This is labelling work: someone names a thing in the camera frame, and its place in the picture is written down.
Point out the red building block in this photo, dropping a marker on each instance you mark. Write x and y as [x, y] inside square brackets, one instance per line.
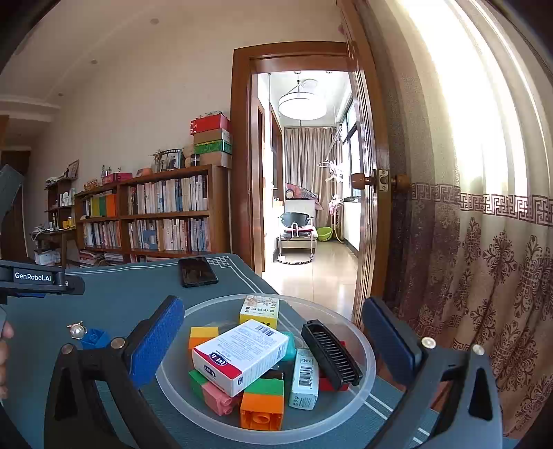
[335, 382]

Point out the white storage box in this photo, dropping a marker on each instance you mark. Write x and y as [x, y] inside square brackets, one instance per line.
[46, 257]

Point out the patterned brown curtain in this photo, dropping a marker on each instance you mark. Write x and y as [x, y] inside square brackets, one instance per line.
[484, 259]

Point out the blue building block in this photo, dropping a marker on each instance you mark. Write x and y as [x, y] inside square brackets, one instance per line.
[96, 339]

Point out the balcony window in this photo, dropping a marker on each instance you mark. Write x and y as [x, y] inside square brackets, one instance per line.
[353, 151]

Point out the white medicine box red label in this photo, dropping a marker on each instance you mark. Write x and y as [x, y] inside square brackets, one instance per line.
[242, 356]

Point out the green plastic basin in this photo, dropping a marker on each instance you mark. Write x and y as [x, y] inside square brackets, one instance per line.
[325, 234]

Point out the rows of books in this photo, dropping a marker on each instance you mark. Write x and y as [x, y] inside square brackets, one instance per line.
[173, 194]

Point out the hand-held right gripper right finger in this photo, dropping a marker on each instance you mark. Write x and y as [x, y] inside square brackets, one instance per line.
[389, 343]

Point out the yellow and orange building block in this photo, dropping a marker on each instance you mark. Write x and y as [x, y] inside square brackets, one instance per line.
[202, 337]

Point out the yellow carton box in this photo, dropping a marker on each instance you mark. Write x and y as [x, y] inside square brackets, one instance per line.
[259, 313]

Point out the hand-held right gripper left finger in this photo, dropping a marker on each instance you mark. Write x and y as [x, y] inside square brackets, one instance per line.
[155, 343]

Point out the person's left hand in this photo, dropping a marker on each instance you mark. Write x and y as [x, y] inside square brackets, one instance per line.
[4, 354]

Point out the black smartphone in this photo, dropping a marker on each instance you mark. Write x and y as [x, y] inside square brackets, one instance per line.
[198, 272]

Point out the small wooden shelf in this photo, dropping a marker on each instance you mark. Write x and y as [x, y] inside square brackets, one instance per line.
[60, 203]

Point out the pink and green building block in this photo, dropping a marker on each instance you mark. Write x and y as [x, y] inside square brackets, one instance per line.
[216, 395]

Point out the orange and green building block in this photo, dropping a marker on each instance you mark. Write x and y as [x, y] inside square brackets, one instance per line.
[261, 408]

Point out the carved wooden room door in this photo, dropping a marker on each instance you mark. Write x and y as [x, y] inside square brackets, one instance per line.
[371, 237]

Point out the film strip photo frame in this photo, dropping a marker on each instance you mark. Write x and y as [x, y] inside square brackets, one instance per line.
[169, 160]

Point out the black comb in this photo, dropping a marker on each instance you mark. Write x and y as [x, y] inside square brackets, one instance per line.
[330, 352]

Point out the beige balcony curtain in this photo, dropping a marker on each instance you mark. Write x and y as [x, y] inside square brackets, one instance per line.
[309, 164]

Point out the round ceiling lamp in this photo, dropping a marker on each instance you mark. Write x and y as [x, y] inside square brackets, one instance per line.
[302, 103]

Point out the flat red box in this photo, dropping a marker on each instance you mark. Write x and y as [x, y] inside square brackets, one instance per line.
[117, 178]

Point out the wooden side desk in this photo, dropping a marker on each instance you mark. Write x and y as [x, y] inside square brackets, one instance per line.
[52, 235]

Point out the red shoe box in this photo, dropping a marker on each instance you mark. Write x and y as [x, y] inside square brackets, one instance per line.
[209, 124]

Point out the wooden bookshelf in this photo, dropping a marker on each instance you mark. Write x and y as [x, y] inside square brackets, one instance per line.
[216, 207]

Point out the black seat chair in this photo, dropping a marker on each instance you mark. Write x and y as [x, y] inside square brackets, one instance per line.
[297, 220]

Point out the small white barcode box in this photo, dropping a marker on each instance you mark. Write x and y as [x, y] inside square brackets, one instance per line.
[304, 384]

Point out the clear plastic bowl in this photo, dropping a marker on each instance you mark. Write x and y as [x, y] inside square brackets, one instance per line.
[207, 311]

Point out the green printed box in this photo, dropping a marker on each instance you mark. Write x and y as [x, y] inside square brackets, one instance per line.
[212, 147]

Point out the brown cardboard box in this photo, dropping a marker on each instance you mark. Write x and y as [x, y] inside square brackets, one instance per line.
[211, 137]
[215, 159]

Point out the teal cloth-covered desktop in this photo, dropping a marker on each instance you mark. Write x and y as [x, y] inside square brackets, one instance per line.
[129, 285]

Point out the white drying rack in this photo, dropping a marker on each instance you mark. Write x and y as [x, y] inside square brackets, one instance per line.
[333, 203]

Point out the teal plastic case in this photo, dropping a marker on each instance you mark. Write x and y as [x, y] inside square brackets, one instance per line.
[290, 347]

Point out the wooden picture frame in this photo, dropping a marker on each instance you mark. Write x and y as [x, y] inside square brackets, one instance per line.
[72, 169]

